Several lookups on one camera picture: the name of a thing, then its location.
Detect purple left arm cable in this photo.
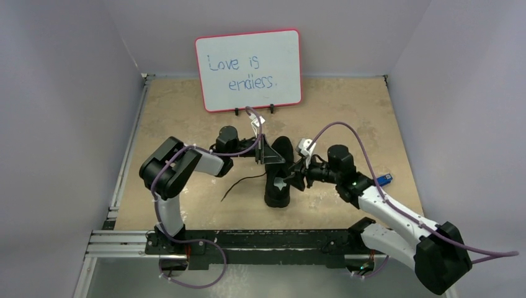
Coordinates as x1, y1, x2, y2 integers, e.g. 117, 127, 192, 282
149, 106, 264, 289

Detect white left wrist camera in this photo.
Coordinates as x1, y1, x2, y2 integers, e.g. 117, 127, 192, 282
249, 114, 265, 137

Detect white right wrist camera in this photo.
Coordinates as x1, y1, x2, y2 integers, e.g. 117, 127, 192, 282
296, 138, 316, 158

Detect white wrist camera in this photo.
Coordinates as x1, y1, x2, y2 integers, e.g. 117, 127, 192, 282
296, 138, 316, 158
249, 114, 265, 137

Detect blue black marker eraser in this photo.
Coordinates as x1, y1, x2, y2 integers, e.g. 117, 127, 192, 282
377, 174, 393, 187

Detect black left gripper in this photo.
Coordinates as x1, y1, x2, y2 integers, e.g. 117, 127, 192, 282
228, 133, 285, 165

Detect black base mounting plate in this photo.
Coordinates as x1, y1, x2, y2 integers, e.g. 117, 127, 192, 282
145, 228, 381, 274

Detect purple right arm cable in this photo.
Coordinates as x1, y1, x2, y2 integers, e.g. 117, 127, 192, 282
308, 121, 519, 281

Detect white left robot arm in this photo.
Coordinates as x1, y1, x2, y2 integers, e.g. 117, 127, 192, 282
139, 125, 294, 254

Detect red framed whiteboard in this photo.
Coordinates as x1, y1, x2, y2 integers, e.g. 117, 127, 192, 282
194, 29, 303, 112

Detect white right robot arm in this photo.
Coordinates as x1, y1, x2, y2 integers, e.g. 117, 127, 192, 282
285, 138, 473, 295

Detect aluminium extrusion rail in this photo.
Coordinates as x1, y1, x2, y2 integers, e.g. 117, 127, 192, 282
87, 230, 386, 261

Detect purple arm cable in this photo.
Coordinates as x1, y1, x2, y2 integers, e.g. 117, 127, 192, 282
308, 121, 519, 281
149, 106, 264, 289

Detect black shoe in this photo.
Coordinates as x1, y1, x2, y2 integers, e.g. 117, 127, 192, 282
264, 136, 294, 208

